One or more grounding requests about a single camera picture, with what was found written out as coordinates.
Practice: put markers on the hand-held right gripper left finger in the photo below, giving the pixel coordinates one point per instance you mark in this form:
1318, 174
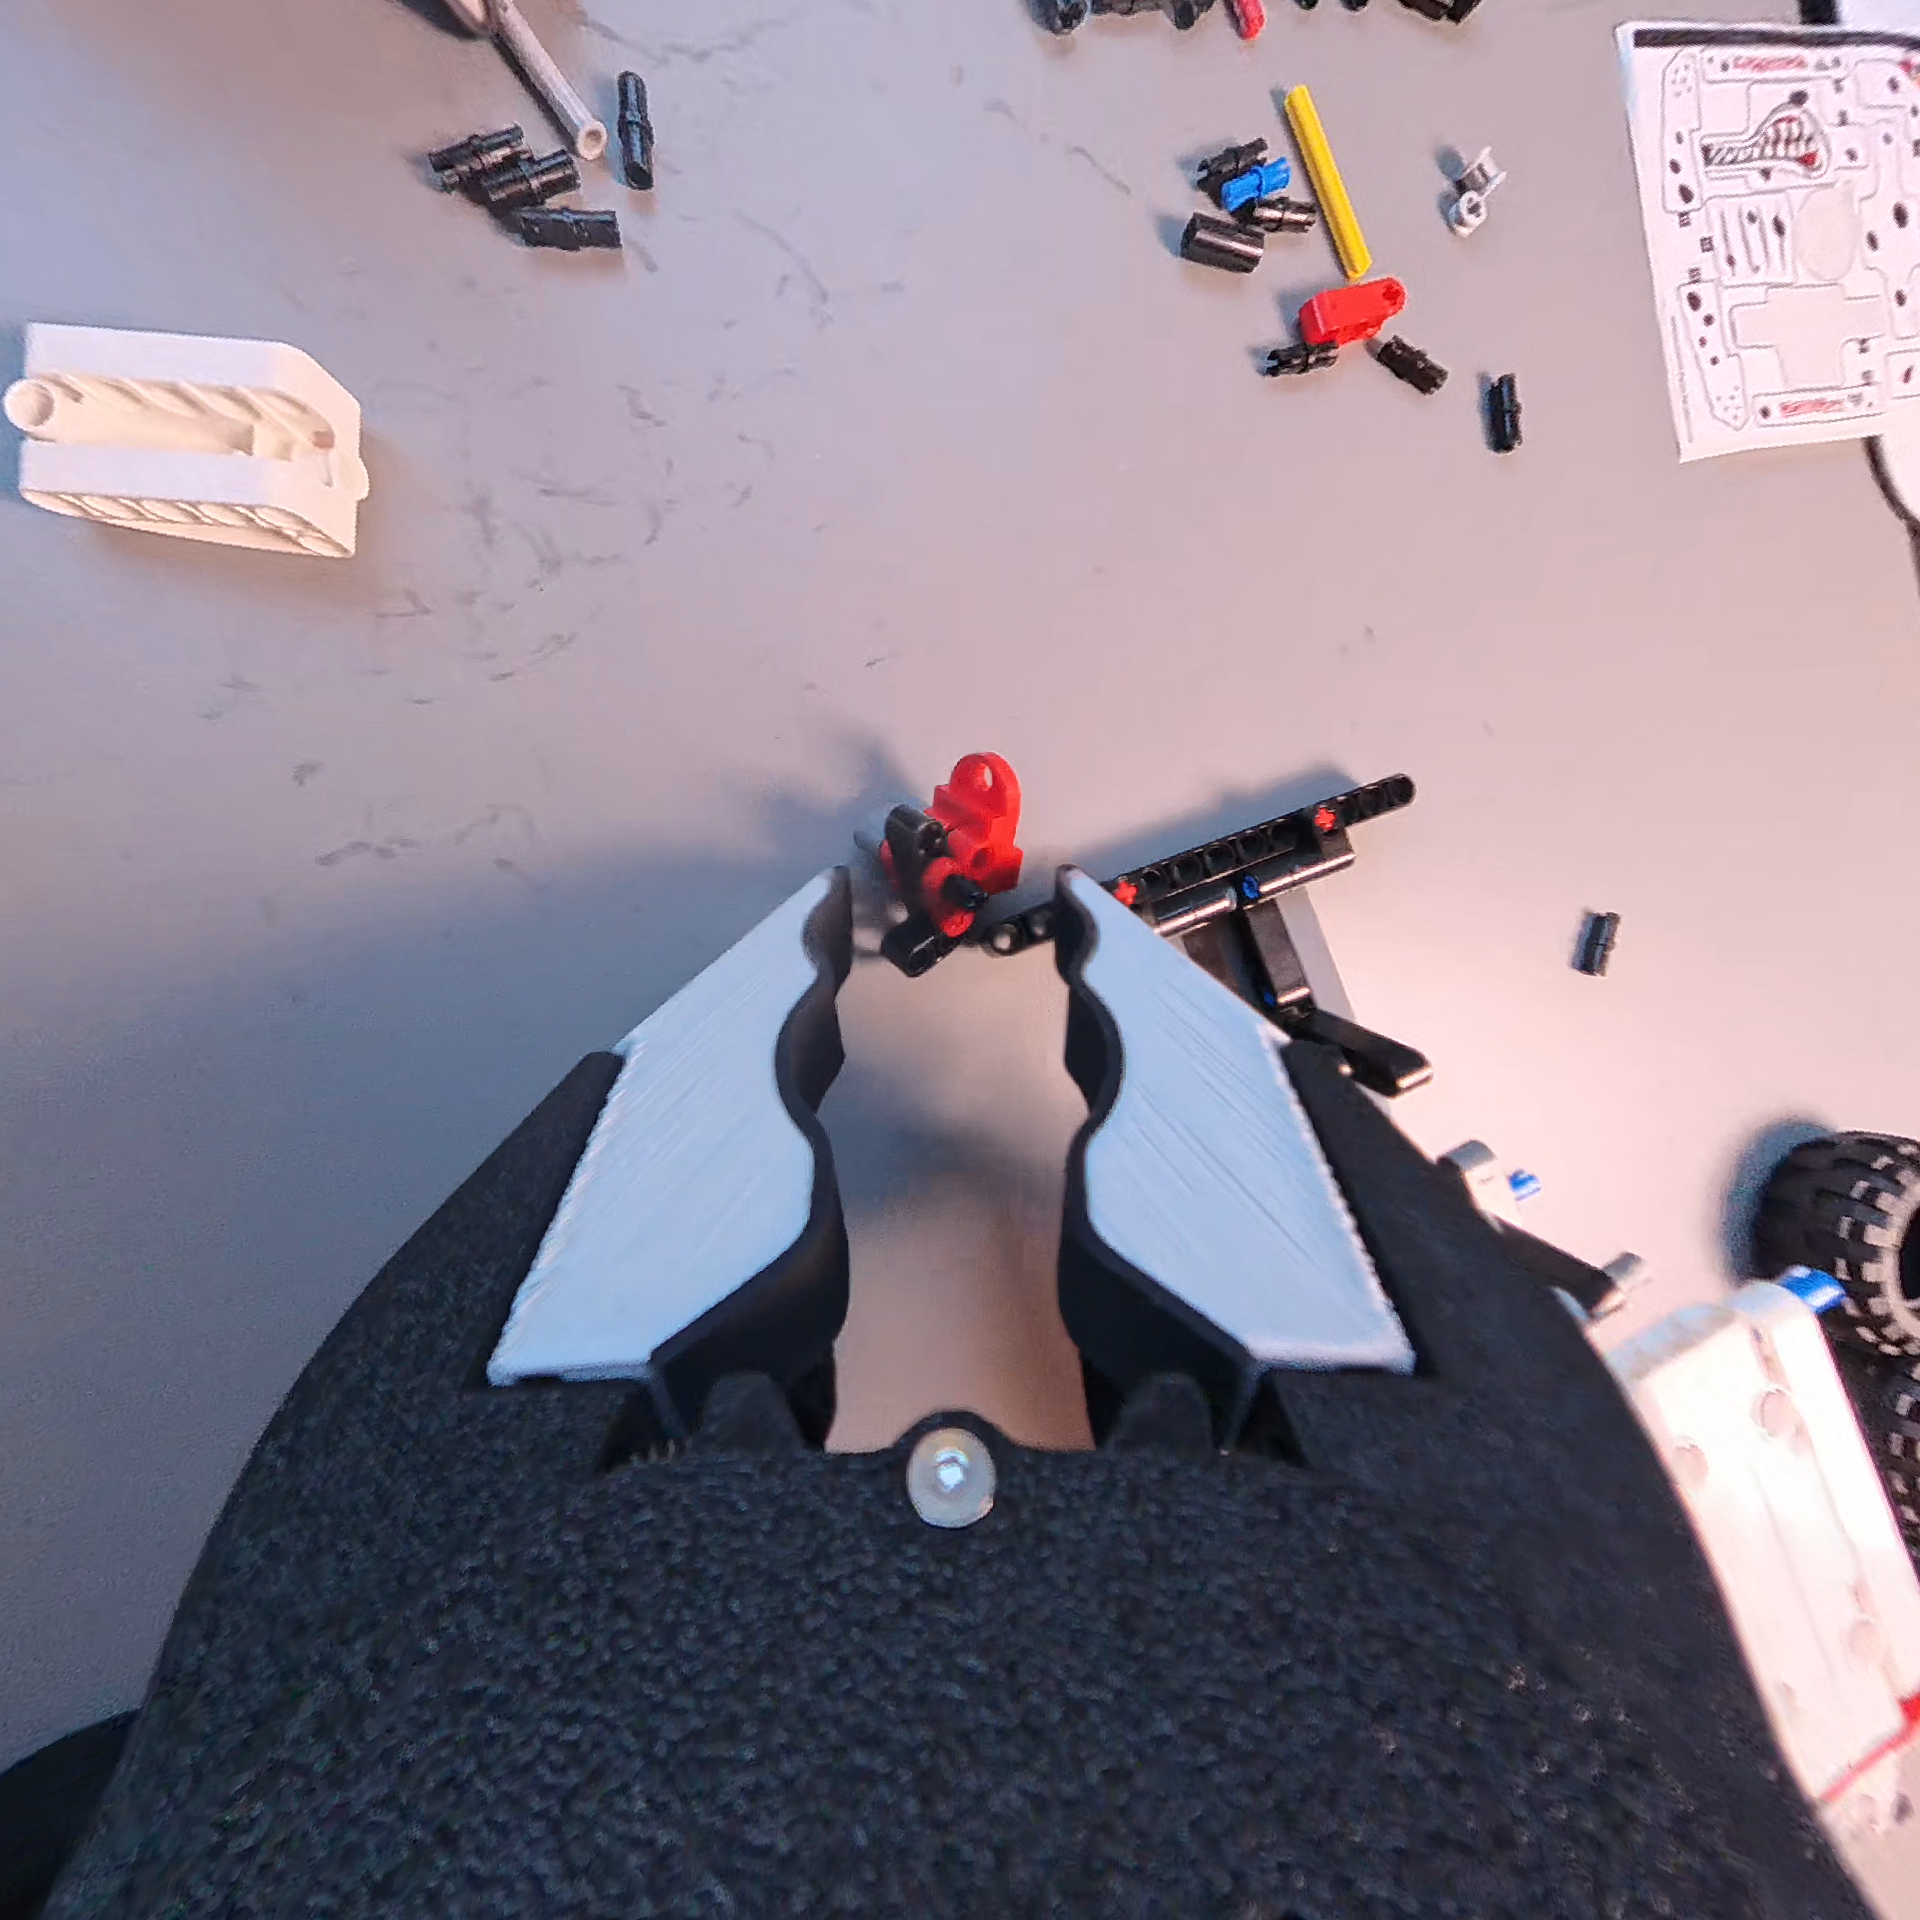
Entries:
676, 1200

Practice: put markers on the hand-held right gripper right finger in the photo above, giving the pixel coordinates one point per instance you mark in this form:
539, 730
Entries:
1230, 1200

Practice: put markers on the black white toy brick model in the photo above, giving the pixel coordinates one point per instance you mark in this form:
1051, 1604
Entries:
1261, 863

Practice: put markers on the red toy brick piece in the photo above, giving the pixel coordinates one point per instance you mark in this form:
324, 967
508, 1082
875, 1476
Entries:
984, 825

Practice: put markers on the white curved toy panel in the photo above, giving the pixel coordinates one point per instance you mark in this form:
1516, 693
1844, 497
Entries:
181, 495

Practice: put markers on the black toy tyre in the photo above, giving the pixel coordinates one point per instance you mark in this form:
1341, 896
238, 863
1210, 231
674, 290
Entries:
1822, 1200
1898, 1454

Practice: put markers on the short black toy piece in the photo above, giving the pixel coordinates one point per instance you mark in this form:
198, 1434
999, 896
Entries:
1504, 413

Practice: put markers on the red toy liftarm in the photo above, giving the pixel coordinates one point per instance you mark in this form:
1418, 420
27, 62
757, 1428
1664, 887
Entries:
1343, 311

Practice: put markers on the black toy connector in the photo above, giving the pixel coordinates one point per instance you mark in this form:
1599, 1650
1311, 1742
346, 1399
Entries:
1224, 244

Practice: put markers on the white printed sheet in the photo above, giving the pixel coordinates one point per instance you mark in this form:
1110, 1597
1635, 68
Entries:
1771, 376

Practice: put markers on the blue toy pin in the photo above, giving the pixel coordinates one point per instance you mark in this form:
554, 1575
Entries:
1253, 188

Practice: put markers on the yellow toy axle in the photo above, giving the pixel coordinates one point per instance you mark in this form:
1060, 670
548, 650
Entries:
1330, 182

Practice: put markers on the grey toy bush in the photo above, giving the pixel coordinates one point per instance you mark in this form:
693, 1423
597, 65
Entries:
1474, 201

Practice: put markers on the pale toy tube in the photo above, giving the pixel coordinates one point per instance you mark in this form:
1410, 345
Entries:
556, 89

